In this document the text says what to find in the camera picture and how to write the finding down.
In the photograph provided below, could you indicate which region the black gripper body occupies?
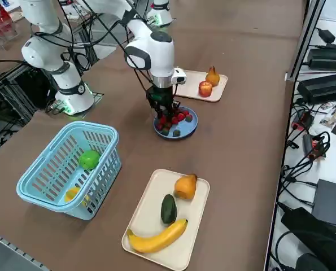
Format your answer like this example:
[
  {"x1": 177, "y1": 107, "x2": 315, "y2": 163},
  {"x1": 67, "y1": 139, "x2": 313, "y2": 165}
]
[{"x1": 145, "y1": 86, "x2": 174, "y2": 110}]

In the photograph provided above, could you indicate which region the blue round plate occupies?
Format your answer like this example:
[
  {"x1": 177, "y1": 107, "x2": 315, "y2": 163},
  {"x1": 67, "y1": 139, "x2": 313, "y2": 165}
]
[{"x1": 153, "y1": 106, "x2": 199, "y2": 141}]

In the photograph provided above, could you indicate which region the white rectangular tray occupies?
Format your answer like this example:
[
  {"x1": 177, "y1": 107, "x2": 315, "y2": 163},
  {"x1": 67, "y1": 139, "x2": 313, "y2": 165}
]
[
  {"x1": 121, "y1": 168, "x2": 211, "y2": 271},
  {"x1": 173, "y1": 69, "x2": 229, "y2": 102}
]

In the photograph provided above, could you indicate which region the red apple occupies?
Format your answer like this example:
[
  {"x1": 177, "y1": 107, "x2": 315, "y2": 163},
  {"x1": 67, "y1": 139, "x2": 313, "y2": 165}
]
[{"x1": 198, "y1": 81, "x2": 213, "y2": 98}]

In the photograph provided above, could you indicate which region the yellow-brown pear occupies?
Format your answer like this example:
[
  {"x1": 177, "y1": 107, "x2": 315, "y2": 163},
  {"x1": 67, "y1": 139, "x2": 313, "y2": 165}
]
[
  {"x1": 206, "y1": 65, "x2": 220, "y2": 87},
  {"x1": 174, "y1": 173, "x2": 198, "y2": 200}
]

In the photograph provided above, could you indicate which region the bright green fruit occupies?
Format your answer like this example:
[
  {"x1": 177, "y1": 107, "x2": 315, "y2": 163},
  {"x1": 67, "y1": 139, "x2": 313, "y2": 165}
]
[{"x1": 78, "y1": 150, "x2": 101, "y2": 171}]

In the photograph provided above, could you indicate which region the dark green avocado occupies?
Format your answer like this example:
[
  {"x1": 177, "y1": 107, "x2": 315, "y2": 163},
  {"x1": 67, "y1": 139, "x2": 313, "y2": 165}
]
[{"x1": 160, "y1": 194, "x2": 177, "y2": 225}]

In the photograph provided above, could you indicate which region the yellow starfruit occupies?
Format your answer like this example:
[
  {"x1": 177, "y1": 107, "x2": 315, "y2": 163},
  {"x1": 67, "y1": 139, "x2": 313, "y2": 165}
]
[{"x1": 64, "y1": 186, "x2": 91, "y2": 207}]

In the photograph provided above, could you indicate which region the yellow banana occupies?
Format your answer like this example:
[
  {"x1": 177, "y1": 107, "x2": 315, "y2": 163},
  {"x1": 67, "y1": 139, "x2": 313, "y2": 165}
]
[{"x1": 127, "y1": 218, "x2": 189, "y2": 254}]

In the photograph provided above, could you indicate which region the light blue plastic basket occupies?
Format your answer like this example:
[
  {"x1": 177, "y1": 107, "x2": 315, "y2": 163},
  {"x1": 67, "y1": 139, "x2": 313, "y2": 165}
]
[{"x1": 16, "y1": 121, "x2": 123, "y2": 221}]

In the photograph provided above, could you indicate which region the red black power strip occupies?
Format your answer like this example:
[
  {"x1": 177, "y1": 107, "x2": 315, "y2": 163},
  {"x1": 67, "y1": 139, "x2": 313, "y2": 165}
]
[{"x1": 293, "y1": 111, "x2": 315, "y2": 131}]

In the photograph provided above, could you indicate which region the black power adapter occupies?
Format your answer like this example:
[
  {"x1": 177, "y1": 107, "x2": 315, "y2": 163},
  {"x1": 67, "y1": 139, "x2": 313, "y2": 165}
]
[
  {"x1": 296, "y1": 72, "x2": 336, "y2": 103},
  {"x1": 308, "y1": 48, "x2": 336, "y2": 71}
]

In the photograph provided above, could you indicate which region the clear acrylic shelf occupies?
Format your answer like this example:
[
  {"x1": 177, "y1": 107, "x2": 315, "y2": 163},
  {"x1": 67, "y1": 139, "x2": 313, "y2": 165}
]
[{"x1": 0, "y1": 5, "x2": 19, "y2": 49}]

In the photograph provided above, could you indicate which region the black plug adapter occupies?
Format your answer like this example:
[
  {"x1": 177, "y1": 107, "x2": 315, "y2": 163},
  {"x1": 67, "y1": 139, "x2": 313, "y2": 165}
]
[{"x1": 317, "y1": 28, "x2": 336, "y2": 43}]

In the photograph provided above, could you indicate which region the black bag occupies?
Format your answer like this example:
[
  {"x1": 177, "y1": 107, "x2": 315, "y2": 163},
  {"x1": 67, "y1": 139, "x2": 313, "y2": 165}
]
[{"x1": 280, "y1": 207, "x2": 336, "y2": 271}]

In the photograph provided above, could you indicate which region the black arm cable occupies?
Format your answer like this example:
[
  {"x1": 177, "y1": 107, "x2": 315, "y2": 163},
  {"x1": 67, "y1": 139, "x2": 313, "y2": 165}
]
[{"x1": 29, "y1": 0, "x2": 157, "y2": 94}]

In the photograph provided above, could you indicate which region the aluminium frame profile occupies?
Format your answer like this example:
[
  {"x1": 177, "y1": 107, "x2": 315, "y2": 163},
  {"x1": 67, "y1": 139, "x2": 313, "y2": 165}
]
[{"x1": 285, "y1": 0, "x2": 326, "y2": 82}]

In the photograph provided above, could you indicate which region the aluminium table edge rail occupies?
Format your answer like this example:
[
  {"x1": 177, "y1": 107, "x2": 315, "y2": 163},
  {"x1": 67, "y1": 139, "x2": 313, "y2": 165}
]
[{"x1": 0, "y1": 228, "x2": 49, "y2": 271}]

